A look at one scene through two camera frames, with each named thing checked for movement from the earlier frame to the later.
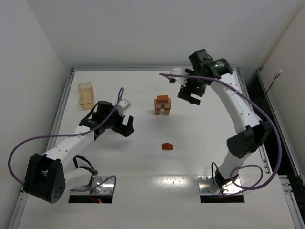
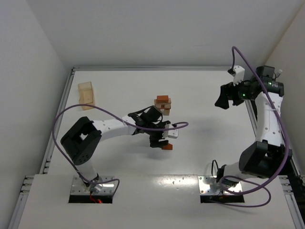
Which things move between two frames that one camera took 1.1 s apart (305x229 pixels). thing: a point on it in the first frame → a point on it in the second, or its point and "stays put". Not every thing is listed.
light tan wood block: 166,112 stays put
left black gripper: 122,127 → 157,129
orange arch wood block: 162,99 stays put
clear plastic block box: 86,96 stays put
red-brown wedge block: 167,146 stays put
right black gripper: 187,91 → 233,93
